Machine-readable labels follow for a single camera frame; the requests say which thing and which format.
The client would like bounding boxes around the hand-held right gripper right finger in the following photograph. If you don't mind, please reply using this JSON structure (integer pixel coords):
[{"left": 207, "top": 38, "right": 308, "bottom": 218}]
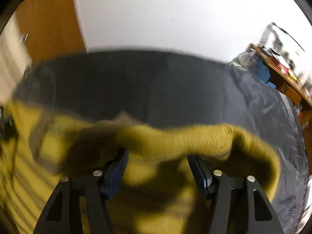
[{"left": 187, "top": 155, "right": 284, "bottom": 234}]

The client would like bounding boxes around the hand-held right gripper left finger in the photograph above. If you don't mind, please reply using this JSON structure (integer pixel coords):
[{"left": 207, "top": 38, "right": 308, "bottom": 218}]
[{"left": 33, "top": 149, "right": 129, "bottom": 234}]

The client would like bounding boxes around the yellow striped knit sweater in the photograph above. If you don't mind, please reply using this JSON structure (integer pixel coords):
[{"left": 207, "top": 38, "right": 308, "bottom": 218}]
[{"left": 0, "top": 100, "right": 281, "bottom": 234}]

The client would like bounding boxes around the beige curtain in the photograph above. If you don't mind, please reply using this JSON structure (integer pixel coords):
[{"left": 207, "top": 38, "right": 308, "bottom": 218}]
[{"left": 0, "top": 17, "right": 33, "bottom": 104}]

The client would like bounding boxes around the black bed sheet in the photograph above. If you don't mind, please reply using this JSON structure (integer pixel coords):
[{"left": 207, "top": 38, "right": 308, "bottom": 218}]
[{"left": 12, "top": 50, "right": 308, "bottom": 234}]

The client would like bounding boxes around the brown wooden door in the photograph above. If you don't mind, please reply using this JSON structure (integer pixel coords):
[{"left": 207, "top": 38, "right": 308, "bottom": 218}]
[{"left": 15, "top": 0, "right": 89, "bottom": 67}]

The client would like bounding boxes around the blue bag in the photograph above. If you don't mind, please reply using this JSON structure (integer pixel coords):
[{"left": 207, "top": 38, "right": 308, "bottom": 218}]
[{"left": 255, "top": 60, "right": 277, "bottom": 90}]

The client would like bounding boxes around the clear plastic bag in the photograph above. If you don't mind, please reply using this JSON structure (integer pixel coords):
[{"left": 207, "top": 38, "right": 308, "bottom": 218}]
[{"left": 230, "top": 51, "right": 259, "bottom": 73}]

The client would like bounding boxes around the wooden desk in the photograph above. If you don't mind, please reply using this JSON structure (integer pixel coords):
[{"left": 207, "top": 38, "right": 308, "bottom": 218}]
[{"left": 249, "top": 43, "right": 312, "bottom": 130}]

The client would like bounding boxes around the clutter of small desk items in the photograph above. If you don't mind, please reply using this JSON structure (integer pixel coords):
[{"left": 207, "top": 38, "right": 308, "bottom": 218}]
[{"left": 261, "top": 46, "right": 312, "bottom": 89}]

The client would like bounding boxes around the black desk lamp stand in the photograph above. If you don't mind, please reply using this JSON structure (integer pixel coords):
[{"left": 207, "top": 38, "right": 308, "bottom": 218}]
[{"left": 260, "top": 22, "right": 306, "bottom": 53}]

